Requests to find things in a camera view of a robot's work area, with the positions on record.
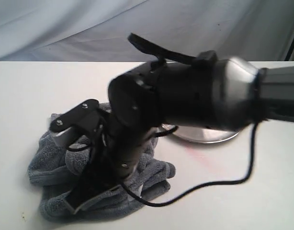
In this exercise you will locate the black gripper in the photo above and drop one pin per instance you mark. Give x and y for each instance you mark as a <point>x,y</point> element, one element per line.
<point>114,157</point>

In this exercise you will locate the grey fleece towel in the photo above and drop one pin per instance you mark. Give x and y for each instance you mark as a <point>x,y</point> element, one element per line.
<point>56,170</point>

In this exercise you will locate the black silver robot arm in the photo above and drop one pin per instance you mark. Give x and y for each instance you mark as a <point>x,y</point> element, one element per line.
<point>227,94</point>

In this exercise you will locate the round stainless steel plate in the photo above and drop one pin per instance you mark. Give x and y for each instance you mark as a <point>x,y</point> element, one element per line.
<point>202,135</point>

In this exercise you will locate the grey backdrop cloth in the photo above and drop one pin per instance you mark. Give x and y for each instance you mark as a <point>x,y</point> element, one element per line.
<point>97,30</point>

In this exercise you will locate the black tripod leg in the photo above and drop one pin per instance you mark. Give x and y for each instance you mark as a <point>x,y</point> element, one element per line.
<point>288,54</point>

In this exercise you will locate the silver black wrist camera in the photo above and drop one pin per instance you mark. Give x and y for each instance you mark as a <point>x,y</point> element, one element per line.
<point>72,122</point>

